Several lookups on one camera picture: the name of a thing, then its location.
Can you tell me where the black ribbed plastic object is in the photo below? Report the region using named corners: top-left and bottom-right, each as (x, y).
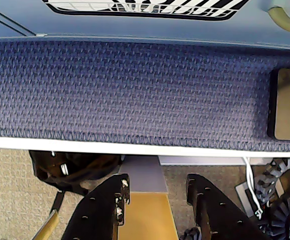
top-left (256, 157), bottom-right (290, 240)

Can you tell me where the grey floor outlet box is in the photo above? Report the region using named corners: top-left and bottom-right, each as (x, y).
top-left (234, 182), bottom-right (261, 218)

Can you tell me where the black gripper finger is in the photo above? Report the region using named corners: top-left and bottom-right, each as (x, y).
top-left (186, 173), bottom-right (271, 240)
top-left (61, 173), bottom-right (131, 240)

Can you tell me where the grey table leg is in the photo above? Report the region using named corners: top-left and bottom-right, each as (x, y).
top-left (118, 156), bottom-right (168, 193)

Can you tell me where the yellow wooden board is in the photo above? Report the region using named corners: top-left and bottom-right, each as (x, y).
top-left (117, 192), bottom-right (180, 240)

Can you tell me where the tan metal rod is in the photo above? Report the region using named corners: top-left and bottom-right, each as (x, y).
top-left (32, 209), bottom-right (60, 240)

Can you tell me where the gold oven door handle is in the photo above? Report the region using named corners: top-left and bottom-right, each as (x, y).
top-left (267, 6), bottom-right (290, 33)

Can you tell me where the black bag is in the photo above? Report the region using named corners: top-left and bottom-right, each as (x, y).
top-left (28, 149), bottom-right (123, 213)

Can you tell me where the white cable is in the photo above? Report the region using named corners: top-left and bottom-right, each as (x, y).
top-left (242, 156), bottom-right (265, 221)

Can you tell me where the blue woven floor mat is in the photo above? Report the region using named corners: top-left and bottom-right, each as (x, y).
top-left (0, 41), bottom-right (290, 152)

